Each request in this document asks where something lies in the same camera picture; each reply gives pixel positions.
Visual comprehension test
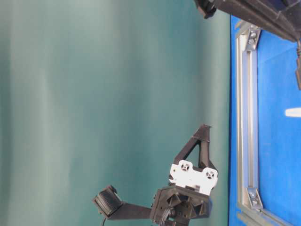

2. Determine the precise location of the black gripper with blue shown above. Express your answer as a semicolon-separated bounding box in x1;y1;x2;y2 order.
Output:
194;0;301;42

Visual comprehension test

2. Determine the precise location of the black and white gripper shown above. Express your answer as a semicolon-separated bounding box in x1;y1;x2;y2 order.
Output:
150;124;218;226

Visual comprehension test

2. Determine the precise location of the blue backdrop board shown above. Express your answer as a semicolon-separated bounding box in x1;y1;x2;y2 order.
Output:
228;14;301;226

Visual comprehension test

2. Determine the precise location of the white strip on blue board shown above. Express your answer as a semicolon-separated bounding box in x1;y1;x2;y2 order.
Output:
285;107;301;117

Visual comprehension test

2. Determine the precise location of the aluminium extrusion frame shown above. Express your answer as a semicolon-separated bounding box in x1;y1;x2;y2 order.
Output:
236;20;288;226

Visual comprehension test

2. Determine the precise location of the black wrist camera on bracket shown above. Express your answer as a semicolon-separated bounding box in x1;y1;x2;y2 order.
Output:
92;185;151;220

